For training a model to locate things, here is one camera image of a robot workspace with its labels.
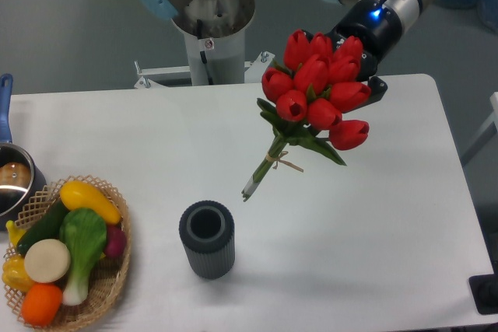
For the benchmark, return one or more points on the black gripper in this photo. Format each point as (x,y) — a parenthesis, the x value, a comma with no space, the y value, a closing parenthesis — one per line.
(379,25)

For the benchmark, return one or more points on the red tulip bouquet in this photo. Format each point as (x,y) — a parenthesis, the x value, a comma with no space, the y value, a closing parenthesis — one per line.
(306,98)

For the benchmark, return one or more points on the dark grey ribbed vase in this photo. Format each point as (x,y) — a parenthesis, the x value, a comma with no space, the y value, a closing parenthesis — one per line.
(207,232)

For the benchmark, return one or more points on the black device at edge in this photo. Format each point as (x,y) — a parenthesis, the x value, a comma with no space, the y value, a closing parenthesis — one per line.
(484,292)

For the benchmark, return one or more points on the purple red radish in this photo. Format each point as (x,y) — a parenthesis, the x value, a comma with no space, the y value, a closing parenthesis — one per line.
(116,242)

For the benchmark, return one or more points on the yellow squash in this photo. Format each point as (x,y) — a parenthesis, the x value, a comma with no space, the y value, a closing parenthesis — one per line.
(76,194)

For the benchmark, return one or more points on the green bok choy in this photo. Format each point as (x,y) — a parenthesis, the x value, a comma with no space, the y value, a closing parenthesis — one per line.
(84,233)

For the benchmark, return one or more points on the woven wicker basket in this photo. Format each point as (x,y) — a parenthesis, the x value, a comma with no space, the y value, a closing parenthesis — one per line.
(107,279)

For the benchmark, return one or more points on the dark green cucumber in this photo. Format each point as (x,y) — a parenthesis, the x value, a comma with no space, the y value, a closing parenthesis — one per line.
(47,227)

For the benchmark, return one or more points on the beige round bun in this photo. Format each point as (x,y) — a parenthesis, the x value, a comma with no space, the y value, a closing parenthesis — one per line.
(47,261)

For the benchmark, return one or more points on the yellow banana tip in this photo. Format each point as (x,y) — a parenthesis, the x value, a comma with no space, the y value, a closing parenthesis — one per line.
(15,233)

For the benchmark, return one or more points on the orange fruit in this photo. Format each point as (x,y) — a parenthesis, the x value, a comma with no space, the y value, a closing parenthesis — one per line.
(41,304)

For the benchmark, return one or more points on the yellow bell pepper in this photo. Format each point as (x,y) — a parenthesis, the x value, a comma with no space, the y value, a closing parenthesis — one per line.
(15,276)

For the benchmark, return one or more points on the white metal frame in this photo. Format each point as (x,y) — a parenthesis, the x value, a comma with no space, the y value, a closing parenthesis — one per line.
(485,133)

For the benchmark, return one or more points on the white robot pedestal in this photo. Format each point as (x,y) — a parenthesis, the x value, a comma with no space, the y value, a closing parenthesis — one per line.
(214,38)

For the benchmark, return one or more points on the steel pot blue handle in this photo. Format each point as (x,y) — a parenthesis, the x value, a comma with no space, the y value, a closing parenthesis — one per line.
(20,176)

